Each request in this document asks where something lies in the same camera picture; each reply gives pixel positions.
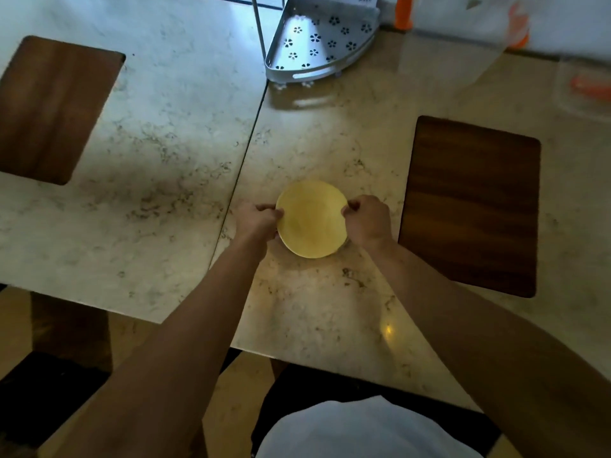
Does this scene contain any person's left hand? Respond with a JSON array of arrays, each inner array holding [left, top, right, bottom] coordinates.
[[232, 202, 285, 246]]

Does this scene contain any person's right hand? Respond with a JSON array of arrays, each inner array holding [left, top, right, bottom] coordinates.
[[341, 195, 394, 250]]

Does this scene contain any yellow bowl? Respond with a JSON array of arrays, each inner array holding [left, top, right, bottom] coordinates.
[[275, 180, 349, 259]]

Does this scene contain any person's left forearm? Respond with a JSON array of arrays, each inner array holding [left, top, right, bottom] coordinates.
[[53, 233, 271, 458]]

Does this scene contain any person's right forearm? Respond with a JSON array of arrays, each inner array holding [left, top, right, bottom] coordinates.
[[368, 237, 611, 458]]

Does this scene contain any brown wooden placemat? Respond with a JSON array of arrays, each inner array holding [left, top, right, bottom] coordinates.
[[397, 115, 542, 299], [0, 35, 127, 186]]

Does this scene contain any silver metal corner rack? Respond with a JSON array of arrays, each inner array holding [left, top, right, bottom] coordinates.
[[250, 0, 381, 87]]

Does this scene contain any orange bottle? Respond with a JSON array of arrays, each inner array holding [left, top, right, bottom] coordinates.
[[394, 0, 415, 31]]

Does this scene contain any clear plastic jug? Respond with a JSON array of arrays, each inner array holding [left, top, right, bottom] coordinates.
[[397, 0, 531, 91]]

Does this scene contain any person's white shirt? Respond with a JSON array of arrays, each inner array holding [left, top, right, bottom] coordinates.
[[255, 395, 485, 458]]

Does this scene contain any clear plastic container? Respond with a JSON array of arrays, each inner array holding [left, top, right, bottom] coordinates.
[[554, 56, 611, 122]]

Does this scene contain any dark wooden chair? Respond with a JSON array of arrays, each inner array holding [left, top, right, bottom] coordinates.
[[0, 283, 114, 458]]

